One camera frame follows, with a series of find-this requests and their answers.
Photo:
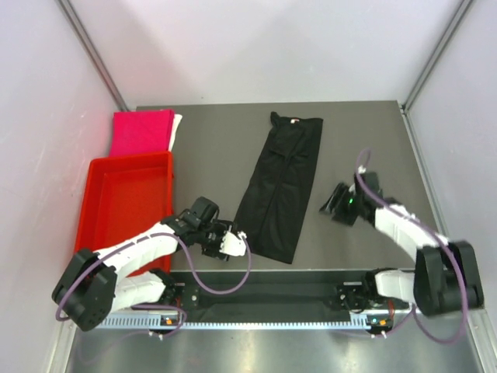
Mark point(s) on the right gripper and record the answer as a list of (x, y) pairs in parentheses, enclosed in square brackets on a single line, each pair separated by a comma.
[(336, 202)]

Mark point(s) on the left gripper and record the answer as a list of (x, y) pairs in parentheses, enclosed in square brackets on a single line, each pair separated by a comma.
[(213, 251)]

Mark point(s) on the black t-shirt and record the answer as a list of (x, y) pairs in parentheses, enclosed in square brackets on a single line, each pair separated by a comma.
[(273, 207)]

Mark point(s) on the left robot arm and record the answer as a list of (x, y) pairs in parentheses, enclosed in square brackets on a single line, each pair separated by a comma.
[(98, 283)]

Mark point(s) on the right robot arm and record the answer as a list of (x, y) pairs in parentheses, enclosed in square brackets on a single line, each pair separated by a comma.
[(445, 276)]

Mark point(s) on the red plastic bin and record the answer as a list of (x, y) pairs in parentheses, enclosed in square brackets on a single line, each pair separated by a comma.
[(124, 196)]

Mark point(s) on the folded white t-shirt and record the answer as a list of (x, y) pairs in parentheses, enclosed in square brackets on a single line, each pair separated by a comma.
[(175, 126)]

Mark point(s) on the folded pink t-shirt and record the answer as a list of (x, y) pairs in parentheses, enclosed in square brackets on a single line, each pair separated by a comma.
[(141, 132)]

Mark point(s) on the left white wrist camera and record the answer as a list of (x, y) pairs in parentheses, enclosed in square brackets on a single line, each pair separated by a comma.
[(233, 245)]

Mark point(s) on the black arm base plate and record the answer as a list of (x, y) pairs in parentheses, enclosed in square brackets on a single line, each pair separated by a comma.
[(283, 296)]

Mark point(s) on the grey slotted cable duct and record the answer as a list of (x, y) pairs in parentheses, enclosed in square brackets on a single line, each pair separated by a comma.
[(170, 320)]

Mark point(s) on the right corner aluminium post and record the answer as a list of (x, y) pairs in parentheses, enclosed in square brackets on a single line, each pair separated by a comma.
[(449, 31)]

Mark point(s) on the corner aluminium post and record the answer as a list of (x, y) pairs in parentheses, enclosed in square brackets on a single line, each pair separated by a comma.
[(449, 31), (92, 52)]

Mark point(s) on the left corner aluminium post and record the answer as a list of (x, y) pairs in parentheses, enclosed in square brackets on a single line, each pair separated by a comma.
[(92, 52)]

